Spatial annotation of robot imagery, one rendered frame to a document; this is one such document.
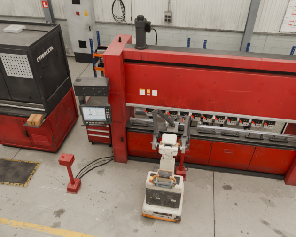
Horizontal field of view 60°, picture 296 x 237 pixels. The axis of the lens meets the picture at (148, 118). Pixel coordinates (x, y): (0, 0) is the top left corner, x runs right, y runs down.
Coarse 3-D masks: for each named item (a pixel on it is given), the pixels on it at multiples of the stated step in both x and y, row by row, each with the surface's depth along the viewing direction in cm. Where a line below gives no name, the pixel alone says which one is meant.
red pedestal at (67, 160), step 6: (60, 156) 421; (66, 156) 421; (72, 156) 421; (60, 162) 418; (66, 162) 415; (72, 162) 424; (72, 174) 448; (72, 180) 452; (78, 180) 468; (72, 186) 457; (78, 186) 466; (72, 192) 460
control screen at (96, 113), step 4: (84, 108) 398; (88, 108) 398; (92, 108) 398; (96, 108) 398; (100, 108) 398; (84, 112) 404; (88, 112) 403; (92, 112) 403; (96, 112) 403; (100, 112) 403; (104, 112) 403; (84, 116) 408; (92, 116) 408; (96, 116) 408; (100, 116) 408; (104, 116) 407
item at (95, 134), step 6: (90, 96) 525; (96, 96) 527; (102, 96) 528; (90, 102) 511; (96, 102) 511; (102, 102) 512; (90, 126) 520; (90, 132) 530; (96, 132) 527; (102, 132) 524; (108, 132) 519; (90, 138) 541; (96, 138) 538; (102, 138) 535; (108, 138) 533
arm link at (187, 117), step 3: (186, 117) 398; (189, 117) 399; (186, 120) 396; (186, 123) 395; (186, 126) 393; (186, 129) 392; (186, 132) 391; (183, 135) 390; (186, 135) 389; (186, 138) 386; (186, 141) 386
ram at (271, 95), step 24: (144, 72) 407; (168, 72) 400; (192, 72) 393; (216, 72) 387; (240, 72) 383; (144, 96) 435; (168, 96) 427; (192, 96) 419; (216, 96) 412; (240, 96) 405; (264, 96) 398; (288, 96) 391
